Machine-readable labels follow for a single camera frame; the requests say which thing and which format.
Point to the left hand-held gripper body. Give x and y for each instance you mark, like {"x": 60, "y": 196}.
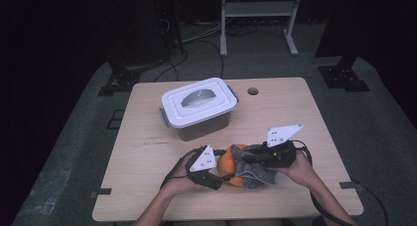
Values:
{"x": 203, "y": 162}

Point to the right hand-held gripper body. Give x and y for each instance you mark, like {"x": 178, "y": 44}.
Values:
{"x": 282, "y": 155}

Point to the orange plush toy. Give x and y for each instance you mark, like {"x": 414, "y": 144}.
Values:
{"x": 226, "y": 167}

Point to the grey fuzzy cloth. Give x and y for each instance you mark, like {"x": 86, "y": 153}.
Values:
{"x": 252, "y": 177}

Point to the clear grey storage box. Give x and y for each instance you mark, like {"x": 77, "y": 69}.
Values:
{"x": 203, "y": 131}

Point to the white storage box lid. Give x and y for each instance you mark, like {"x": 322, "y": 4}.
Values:
{"x": 196, "y": 116}

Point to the person's right hand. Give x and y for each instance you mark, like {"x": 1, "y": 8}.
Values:
{"x": 301, "y": 172}

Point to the person's left hand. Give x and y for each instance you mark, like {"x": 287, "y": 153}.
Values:
{"x": 178, "y": 185}

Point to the person's legs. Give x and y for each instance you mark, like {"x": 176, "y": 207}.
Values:
{"x": 196, "y": 223}

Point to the black tape strip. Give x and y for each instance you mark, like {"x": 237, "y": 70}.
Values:
{"x": 349, "y": 185}
{"x": 103, "y": 191}

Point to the black stand base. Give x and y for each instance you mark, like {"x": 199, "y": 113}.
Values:
{"x": 123, "y": 78}
{"x": 342, "y": 78}

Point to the black equipment rack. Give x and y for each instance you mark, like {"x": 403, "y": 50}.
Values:
{"x": 167, "y": 23}

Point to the white metal stand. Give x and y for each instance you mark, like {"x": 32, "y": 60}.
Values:
{"x": 259, "y": 8}

